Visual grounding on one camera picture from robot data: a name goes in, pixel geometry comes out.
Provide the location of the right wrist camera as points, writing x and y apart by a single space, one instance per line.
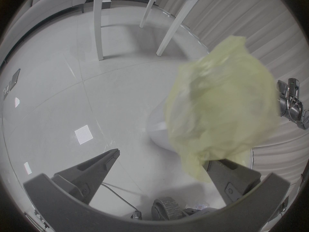
282 87

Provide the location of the grey sofa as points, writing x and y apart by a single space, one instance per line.
43 6

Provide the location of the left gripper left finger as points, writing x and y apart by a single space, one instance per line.
89 175

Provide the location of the yellow plastic bag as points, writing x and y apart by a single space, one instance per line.
222 105

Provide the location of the white trash bin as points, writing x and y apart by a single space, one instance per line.
159 132

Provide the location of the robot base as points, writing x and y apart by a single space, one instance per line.
166 208

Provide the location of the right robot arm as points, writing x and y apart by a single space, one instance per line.
293 110

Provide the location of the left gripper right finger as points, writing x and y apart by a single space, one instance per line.
231 180

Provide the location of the white curtain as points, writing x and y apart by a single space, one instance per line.
241 16

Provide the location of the white chair with grey seat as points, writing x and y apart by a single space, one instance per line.
99 20

